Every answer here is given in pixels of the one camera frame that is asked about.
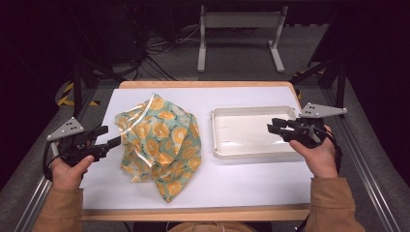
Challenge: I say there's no hand-held gripper black cable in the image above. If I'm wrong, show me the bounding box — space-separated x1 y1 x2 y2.
322 128 343 175
43 140 62 182

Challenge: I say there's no white metal stand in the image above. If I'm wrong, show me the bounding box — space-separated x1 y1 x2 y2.
196 5 289 74

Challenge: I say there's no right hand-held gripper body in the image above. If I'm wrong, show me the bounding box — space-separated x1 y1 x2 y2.
282 101 348 150

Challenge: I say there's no person's left hand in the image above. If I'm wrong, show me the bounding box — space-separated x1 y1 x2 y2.
50 154 96 191

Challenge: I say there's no wooden table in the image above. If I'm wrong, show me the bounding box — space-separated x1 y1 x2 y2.
80 80 312 222

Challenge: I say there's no bundle of black floor cables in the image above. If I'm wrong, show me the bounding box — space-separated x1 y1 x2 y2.
127 18 202 81

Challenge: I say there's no right hand-held gripper black cable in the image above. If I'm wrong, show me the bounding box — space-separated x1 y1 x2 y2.
322 128 343 175

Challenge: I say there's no white plastic tray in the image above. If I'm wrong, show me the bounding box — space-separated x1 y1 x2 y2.
211 105 305 160

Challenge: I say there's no person's right hand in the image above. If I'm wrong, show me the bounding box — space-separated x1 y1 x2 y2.
288 125 339 179

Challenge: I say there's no black tripod stand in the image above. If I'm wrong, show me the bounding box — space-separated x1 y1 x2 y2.
289 57 348 119
69 59 127 120

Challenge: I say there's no aluminium frame rail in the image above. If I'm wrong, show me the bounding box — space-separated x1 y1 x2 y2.
13 87 98 232
322 87 404 232

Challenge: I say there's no yellow black hazard tape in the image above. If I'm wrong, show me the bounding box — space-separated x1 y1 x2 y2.
56 81 100 107

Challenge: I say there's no green orange-print fabric bag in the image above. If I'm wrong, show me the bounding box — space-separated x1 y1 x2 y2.
113 93 203 204

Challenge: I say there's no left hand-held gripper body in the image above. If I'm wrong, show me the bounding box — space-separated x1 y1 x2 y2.
46 116 109 167

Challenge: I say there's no white table mat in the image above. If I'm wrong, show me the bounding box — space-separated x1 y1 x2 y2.
80 87 315 211

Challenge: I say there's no left hand-held gripper black cable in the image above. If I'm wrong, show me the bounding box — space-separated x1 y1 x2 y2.
43 140 62 182

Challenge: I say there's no person's tan clothing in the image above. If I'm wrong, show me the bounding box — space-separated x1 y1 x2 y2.
167 221 259 232

